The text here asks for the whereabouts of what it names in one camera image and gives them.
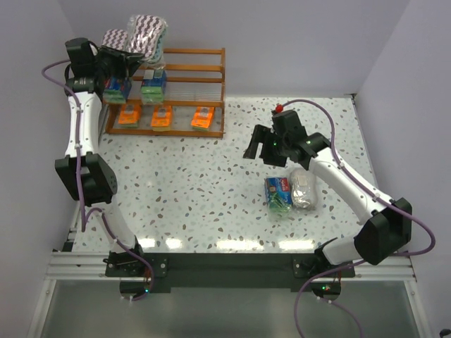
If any purple wavy striped sponge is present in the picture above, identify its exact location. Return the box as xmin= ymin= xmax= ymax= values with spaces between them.
xmin=101 ymin=29 xmax=128 ymax=51

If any grey sponge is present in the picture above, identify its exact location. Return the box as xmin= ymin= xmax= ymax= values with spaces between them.
xmin=289 ymin=168 xmax=318 ymax=211
xmin=125 ymin=14 xmax=168 ymax=65

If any blue label green sponge pack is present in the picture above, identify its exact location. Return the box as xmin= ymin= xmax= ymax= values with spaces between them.
xmin=140 ymin=68 xmax=167 ymax=104

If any orange sponge box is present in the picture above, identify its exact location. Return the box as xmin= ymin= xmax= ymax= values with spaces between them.
xmin=151 ymin=106 xmax=173 ymax=132
xmin=118 ymin=104 xmax=142 ymax=128
xmin=191 ymin=106 xmax=215 ymax=132

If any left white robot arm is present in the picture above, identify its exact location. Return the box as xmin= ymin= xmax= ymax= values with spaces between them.
xmin=54 ymin=37 xmax=150 ymax=276

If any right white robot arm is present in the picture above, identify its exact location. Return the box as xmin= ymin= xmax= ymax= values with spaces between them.
xmin=243 ymin=110 xmax=412 ymax=266

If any wooden two-tier shelf rack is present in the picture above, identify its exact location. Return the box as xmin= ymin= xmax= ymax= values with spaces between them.
xmin=105 ymin=48 xmax=226 ymax=139

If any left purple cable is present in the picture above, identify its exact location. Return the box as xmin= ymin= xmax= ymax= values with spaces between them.
xmin=41 ymin=59 xmax=156 ymax=303

